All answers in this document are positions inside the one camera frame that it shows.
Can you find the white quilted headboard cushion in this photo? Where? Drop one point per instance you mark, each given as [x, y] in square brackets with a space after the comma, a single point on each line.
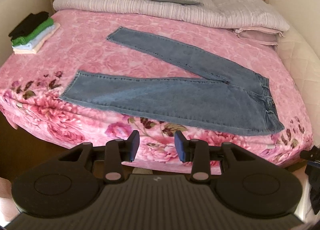
[303, 65]

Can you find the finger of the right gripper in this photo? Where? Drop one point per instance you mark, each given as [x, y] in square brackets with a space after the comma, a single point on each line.
[312, 155]

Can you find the striped lilac folded quilt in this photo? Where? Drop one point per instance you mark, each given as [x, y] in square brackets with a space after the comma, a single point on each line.
[229, 14]

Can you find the cream folded garment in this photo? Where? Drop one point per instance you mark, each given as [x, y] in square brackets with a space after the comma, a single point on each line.
[39, 45]

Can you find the black folded garment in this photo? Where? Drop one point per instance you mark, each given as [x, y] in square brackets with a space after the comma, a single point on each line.
[27, 25]

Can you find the blue denim jeans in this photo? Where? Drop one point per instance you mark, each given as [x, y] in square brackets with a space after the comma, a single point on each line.
[222, 96]

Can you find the pink floral blanket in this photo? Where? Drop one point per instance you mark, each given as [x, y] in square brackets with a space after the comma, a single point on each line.
[31, 86]

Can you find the pink folded pillowcases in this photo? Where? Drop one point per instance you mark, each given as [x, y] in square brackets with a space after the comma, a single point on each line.
[261, 35]

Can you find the light blue folded garment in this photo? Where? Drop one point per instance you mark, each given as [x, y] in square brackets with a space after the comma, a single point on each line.
[33, 42]

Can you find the green folded garment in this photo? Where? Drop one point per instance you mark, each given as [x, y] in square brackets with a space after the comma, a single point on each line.
[24, 39]

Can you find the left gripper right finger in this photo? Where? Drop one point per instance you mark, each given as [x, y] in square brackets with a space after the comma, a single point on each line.
[194, 151]

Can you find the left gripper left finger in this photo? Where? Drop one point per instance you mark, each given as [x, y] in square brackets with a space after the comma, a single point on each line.
[119, 151]

